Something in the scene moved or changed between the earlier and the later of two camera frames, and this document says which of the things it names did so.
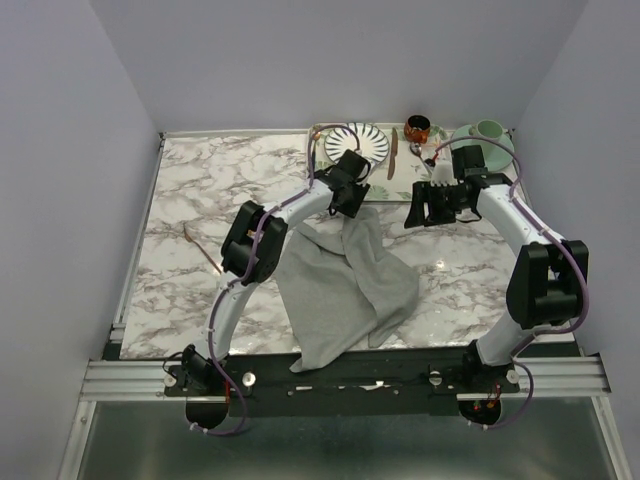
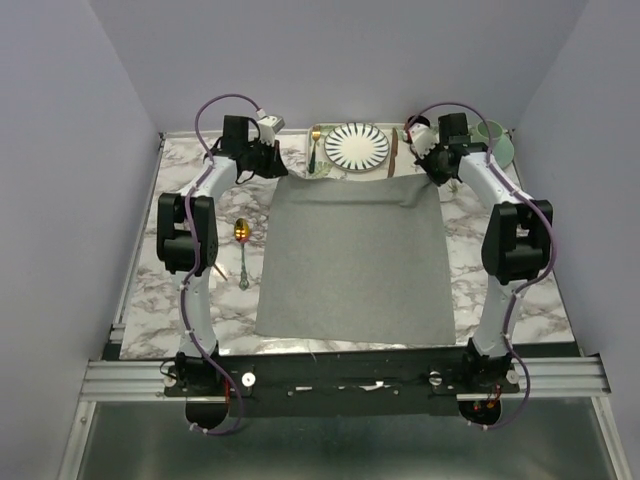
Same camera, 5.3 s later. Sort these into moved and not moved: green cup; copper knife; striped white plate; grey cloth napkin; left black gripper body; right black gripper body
Moved: right black gripper body; grey cloth napkin; left black gripper body
Not moved: copper knife; striped white plate; green cup
